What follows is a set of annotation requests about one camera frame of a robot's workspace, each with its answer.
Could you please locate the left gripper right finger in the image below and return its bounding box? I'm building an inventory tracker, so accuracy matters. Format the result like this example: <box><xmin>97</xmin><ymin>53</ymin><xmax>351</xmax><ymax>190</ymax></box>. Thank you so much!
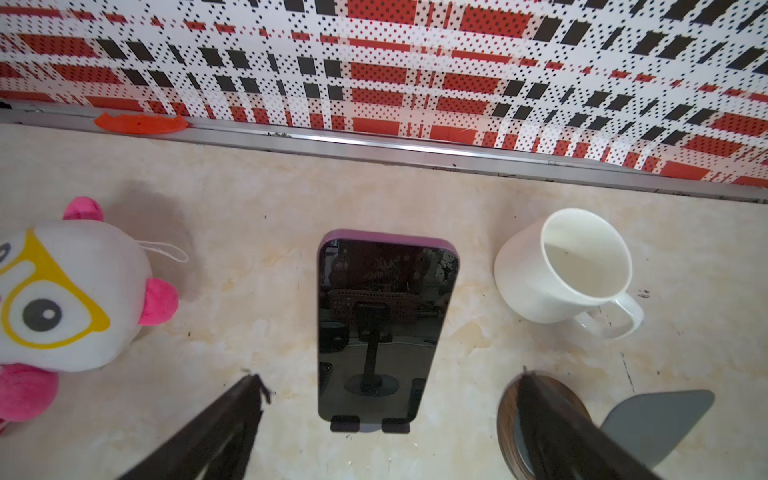
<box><xmin>518</xmin><ymin>372</ymin><xmax>657</xmax><ymax>479</ymax></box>

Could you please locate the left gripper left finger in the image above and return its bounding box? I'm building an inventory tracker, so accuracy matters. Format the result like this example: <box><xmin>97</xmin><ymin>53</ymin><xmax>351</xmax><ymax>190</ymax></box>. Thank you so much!
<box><xmin>122</xmin><ymin>374</ymin><xmax>271</xmax><ymax>479</ymax></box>

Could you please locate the purple-edged phone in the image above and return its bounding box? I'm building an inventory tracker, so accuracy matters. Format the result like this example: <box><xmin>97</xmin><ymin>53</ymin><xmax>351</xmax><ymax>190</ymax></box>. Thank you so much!
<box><xmin>317</xmin><ymin>229</ymin><xmax>460</xmax><ymax>425</ymax></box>

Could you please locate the wooden base phone stand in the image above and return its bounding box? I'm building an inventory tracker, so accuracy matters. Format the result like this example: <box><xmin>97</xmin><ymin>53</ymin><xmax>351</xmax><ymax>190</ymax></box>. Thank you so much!
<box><xmin>497</xmin><ymin>371</ymin><xmax>715</xmax><ymax>479</ymax></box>

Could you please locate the grey stand back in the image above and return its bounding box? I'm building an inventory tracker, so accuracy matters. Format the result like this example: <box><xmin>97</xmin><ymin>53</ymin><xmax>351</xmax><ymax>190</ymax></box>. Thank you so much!
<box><xmin>330</xmin><ymin>415</ymin><xmax>410</xmax><ymax>434</ymax></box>

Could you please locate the white mug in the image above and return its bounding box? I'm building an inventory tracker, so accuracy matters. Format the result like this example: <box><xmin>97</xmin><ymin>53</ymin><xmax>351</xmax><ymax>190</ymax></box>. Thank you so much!
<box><xmin>493</xmin><ymin>208</ymin><xmax>645</xmax><ymax>340</ymax></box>

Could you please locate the pink white plush toy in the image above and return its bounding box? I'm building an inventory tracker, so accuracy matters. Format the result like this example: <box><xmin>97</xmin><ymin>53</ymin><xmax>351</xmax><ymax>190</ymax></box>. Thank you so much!
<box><xmin>1</xmin><ymin>196</ymin><xmax>189</xmax><ymax>428</ymax></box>

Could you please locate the red flat piece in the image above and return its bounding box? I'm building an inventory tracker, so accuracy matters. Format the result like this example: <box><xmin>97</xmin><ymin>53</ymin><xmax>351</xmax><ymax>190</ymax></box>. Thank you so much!
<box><xmin>94</xmin><ymin>113</ymin><xmax>189</xmax><ymax>136</ymax></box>

